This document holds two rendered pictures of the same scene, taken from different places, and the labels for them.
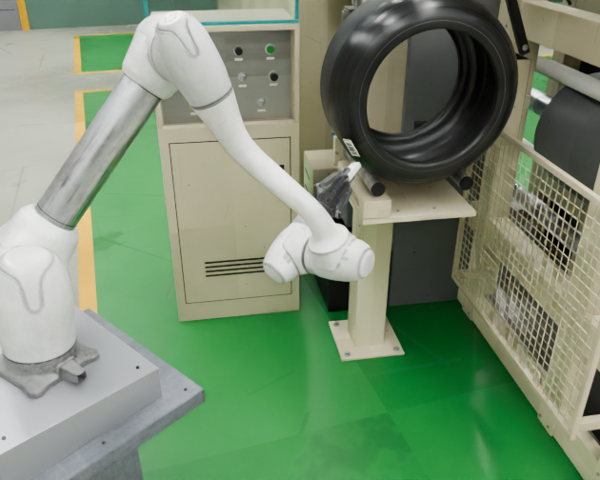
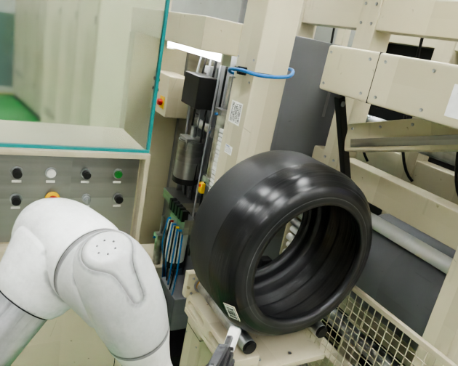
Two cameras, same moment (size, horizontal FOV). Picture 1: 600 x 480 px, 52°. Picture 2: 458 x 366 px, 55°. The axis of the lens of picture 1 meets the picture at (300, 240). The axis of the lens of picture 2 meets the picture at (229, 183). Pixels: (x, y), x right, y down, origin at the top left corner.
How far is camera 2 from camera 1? 0.82 m
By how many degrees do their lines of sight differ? 23
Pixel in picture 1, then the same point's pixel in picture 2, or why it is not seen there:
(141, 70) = (31, 293)
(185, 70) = (121, 322)
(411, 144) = (260, 282)
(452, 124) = (295, 263)
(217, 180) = not seen: hidden behind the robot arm
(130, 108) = (4, 343)
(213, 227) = (36, 345)
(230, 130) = not seen: outside the picture
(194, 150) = not seen: hidden behind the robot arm
